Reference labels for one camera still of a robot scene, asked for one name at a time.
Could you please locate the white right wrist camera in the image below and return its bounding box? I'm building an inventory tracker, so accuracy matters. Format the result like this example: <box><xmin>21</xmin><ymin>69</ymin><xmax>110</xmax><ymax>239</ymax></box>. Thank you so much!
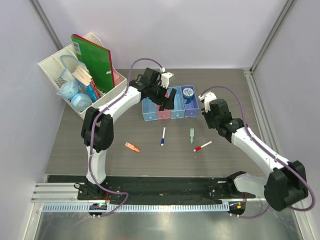
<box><xmin>198</xmin><ymin>91</ymin><xmax>217</xmax><ymax>113</ymax></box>

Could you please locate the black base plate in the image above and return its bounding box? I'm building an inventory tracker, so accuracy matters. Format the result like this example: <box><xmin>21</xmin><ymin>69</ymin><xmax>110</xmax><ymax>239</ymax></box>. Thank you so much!
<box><xmin>47</xmin><ymin>175</ymin><xmax>255</xmax><ymax>205</ymax></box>

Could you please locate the blue round slime jar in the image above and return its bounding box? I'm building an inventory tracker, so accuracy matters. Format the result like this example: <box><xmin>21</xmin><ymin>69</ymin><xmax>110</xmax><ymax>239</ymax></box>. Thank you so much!
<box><xmin>181</xmin><ymin>86</ymin><xmax>195</xmax><ymax>105</ymax></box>

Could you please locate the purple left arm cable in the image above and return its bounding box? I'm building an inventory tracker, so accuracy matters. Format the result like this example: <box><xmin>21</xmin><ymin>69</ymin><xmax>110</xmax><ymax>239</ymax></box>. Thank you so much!
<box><xmin>88</xmin><ymin>57</ymin><xmax>167</xmax><ymax>217</ymax></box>

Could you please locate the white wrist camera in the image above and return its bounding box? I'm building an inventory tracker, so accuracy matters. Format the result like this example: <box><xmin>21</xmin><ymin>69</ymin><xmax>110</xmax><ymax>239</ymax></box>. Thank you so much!
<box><xmin>160</xmin><ymin>72</ymin><xmax>174</xmax><ymax>89</ymax></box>
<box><xmin>198</xmin><ymin>91</ymin><xmax>217</xmax><ymax>113</ymax></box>

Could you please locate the blue whiteboard marker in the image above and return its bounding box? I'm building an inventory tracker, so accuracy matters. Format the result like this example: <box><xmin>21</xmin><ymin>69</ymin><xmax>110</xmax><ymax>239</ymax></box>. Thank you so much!
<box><xmin>160</xmin><ymin>126</ymin><xmax>166</xmax><ymax>146</ymax></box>

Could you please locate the light blue round case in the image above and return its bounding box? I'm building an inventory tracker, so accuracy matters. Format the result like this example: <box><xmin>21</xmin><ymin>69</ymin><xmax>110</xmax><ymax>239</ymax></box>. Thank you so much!
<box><xmin>71</xmin><ymin>93</ymin><xmax>92</xmax><ymax>112</ymax></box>

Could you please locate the clear blue measuring cup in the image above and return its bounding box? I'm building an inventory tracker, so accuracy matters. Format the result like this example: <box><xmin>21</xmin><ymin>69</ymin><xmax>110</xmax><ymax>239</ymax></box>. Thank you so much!
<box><xmin>54</xmin><ymin>54</ymin><xmax>78</xmax><ymax>89</ymax></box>

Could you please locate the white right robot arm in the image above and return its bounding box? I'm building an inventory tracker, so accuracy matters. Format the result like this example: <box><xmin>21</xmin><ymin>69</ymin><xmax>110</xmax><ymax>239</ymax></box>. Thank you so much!
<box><xmin>198</xmin><ymin>92</ymin><xmax>309</xmax><ymax>212</ymax></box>

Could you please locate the red whiteboard marker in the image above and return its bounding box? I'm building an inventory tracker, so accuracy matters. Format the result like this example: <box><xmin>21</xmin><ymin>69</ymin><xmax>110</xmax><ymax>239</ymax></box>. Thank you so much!
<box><xmin>193</xmin><ymin>141</ymin><xmax>213</xmax><ymax>152</ymax></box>

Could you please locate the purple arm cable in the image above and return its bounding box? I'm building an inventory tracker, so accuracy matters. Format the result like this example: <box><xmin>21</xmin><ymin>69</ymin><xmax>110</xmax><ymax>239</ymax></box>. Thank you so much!
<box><xmin>88</xmin><ymin>57</ymin><xmax>167</xmax><ymax>217</ymax></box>
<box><xmin>199</xmin><ymin>86</ymin><xmax>316</xmax><ymax>219</ymax></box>

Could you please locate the white desk organizer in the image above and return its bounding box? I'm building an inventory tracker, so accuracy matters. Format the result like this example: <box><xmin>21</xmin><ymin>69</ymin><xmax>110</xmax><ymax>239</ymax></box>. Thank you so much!
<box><xmin>38</xmin><ymin>33</ymin><xmax>127</xmax><ymax>119</ymax></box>

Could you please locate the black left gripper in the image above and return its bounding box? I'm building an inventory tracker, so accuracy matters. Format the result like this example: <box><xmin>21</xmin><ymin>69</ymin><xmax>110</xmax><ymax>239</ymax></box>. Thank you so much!
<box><xmin>149</xmin><ymin>81</ymin><xmax>176</xmax><ymax>110</ymax></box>

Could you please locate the green notebook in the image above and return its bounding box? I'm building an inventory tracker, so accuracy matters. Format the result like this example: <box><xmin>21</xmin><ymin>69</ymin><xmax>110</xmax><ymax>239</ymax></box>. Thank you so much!
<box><xmin>71</xmin><ymin>34</ymin><xmax>115</xmax><ymax>93</ymax></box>

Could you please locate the blue tape dispenser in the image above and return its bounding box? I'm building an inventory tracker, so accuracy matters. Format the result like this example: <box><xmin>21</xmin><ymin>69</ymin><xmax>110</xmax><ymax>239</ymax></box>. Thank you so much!
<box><xmin>56</xmin><ymin>80</ymin><xmax>80</xmax><ymax>100</ymax></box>

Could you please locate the pastel four-drawer organizer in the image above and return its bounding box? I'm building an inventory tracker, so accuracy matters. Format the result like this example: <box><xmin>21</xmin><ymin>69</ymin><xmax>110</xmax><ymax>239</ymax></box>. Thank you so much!
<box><xmin>142</xmin><ymin>85</ymin><xmax>200</xmax><ymax>122</ymax></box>

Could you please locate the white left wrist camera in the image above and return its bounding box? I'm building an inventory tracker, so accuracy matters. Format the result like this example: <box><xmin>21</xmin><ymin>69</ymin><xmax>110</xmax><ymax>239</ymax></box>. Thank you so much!
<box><xmin>160</xmin><ymin>72</ymin><xmax>174</xmax><ymax>89</ymax></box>

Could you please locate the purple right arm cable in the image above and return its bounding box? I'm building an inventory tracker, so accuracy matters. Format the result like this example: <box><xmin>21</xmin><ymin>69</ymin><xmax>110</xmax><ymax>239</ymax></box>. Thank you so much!
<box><xmin>199</xmin><ymin>86</ymin><xmax>316</xmax><ymax>219</ymax></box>

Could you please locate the orange marker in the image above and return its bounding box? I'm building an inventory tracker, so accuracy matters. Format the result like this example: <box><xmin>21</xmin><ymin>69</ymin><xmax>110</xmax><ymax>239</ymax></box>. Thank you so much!
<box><xmin>125</xmin><ymin>142</ymin><xmax>140</xmax><ymax>153</ymax></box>

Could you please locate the pink notebook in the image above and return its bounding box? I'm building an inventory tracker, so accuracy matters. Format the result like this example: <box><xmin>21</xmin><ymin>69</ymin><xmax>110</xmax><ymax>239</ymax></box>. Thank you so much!
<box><xmin>113</xmin><ymin>70</ymin><xmax>122</xmax><ymax>87</ymax></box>

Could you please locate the wooden clips stack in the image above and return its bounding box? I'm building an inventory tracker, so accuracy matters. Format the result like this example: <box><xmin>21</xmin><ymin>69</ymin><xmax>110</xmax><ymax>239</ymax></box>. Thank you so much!
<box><xmin>72</xmin><ymin>64</ymin><xmax>92</xmax><ymax>87</ymax></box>

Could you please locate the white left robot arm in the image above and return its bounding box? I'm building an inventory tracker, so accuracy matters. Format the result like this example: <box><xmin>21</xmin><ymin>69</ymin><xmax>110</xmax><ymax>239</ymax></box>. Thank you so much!
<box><xmin>81</xmin><ymin>67</ymin><xmax>175</xmax><ymax>200</ymax></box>

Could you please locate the white slotted cable duct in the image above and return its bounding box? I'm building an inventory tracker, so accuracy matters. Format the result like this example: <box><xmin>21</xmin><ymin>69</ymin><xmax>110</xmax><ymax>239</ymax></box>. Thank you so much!
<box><xmin>42</xmin><ymin>202</ymin><xmax>230</xmax><ymax>214</ymax></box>

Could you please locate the light green marker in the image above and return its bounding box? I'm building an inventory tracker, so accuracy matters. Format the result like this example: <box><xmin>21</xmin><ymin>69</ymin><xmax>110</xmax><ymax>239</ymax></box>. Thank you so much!
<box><xmin>189</xmin><ymin>128</ymin><xmax>195</xmax><ymax>144</ymax></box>

